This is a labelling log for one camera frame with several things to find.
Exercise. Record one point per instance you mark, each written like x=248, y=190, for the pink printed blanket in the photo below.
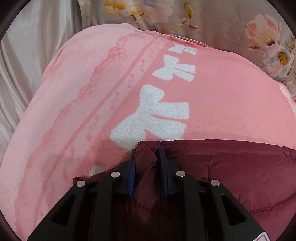
x=87, y=97

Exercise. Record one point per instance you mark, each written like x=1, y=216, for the grey floral bed sheet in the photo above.
x=222, y=25

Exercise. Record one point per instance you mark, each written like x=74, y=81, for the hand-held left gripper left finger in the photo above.
x=131, y=179

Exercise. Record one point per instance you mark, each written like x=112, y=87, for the silver satin cloth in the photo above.
x=25, y=58

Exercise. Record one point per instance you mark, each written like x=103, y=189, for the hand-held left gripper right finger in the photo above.
x=163, y=177

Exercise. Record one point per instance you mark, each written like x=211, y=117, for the maroon puffer jacket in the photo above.
x=231, y=176

